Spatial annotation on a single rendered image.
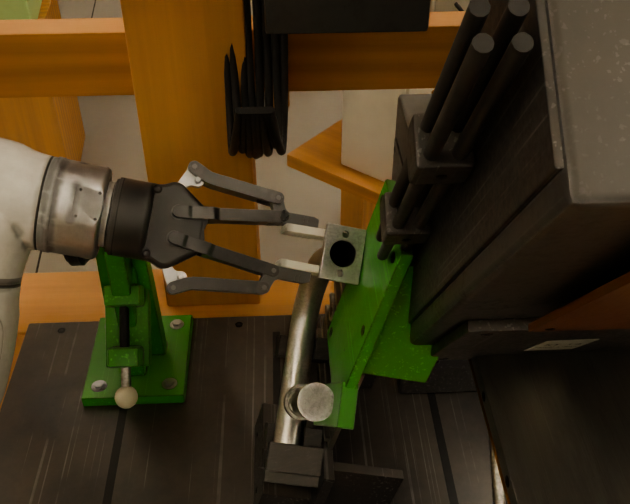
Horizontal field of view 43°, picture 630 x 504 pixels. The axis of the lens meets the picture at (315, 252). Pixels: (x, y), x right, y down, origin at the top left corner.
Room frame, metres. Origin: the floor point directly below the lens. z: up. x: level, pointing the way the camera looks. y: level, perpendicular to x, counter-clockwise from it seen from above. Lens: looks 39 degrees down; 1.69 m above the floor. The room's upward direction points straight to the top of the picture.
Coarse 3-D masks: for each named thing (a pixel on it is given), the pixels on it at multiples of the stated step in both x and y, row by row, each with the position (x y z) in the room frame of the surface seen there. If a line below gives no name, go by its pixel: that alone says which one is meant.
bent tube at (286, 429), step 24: (336, 240) 0.62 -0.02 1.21; (360, 240) 0.62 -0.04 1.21; (336, 264) 0.67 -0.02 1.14; (360, 264) 0.60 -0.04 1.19; (312, 288) 0.66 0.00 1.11; (312, 312) 0.66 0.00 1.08; (288, 336) 0.65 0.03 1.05; (312, 336) 0.65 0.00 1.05; (288, 360) 0.62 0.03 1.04; (288, 384) 0.60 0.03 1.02; (288, 432) 0.56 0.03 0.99
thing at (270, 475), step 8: (264, 472) 0.52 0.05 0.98; (272, 472) 0.52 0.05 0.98; (280, 472) 0.52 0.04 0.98; (264, 480) 0.51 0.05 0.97; (272, 480) 0.51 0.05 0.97; (280, 480) 0.51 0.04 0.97; (288, 480) 0.51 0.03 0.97; (296, 480) 0.52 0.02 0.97; (304, 480) 0.52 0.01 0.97; (312, 480) 0.52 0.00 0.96
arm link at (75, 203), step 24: (48, 168) 0.61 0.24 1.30; (72, 168) 0.61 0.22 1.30; (96, 168) 0.62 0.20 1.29; (48, 192) 0.58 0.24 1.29; (72, 192) 0.59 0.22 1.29; (96, 192) 0.59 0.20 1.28; (48, 216) 0.57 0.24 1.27; (72, 216) 0.58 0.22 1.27; (96, 216) 0.58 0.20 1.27; (48, 240) 0.57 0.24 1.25; (72, 240) 0.57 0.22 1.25; (96, 240) 0.57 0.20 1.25
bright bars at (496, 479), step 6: (492, 450) 0.49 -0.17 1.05; (492, 456) 0.49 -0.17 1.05; (492, 462) 0.48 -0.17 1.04; (492, 468) 0.48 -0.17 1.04; (492, 474) 0.47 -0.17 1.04; (498, 474) 0.47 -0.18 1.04; (492, 480) 0.47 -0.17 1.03; (498, 480) 0.47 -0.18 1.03; (492, 486) 0.47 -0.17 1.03; (498, 486) 0.46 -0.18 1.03; (498, 492) 0.46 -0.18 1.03; (504, 492) 0.46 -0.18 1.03; (498, 498) 0.45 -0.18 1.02; (504, 498) 0.46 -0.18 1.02
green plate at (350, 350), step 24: (384, 192) 0.62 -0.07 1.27; (384, 264) 0.55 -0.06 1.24; (408, 264) 0.52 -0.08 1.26; (360, 288) 0.58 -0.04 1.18; (384, 288) 0.53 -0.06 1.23; (408, 288) 0.53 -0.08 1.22; (336, 312) 0.63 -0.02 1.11; (360, 312) 0.56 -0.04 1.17; (384, 312) 0.52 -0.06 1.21; (408, 312) 0.53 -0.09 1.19; (336, 336) 0.60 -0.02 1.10; (360, 336) 0.53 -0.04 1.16; (384, 336) 0.53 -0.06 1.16; (408, 336) 0.53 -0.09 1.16; (336, 360) 0.57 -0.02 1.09; (360, 360) 0.52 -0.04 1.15; (384, 360) 0.53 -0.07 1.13; (408, 360) 0.53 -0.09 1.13; (432, 360) 0.54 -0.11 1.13
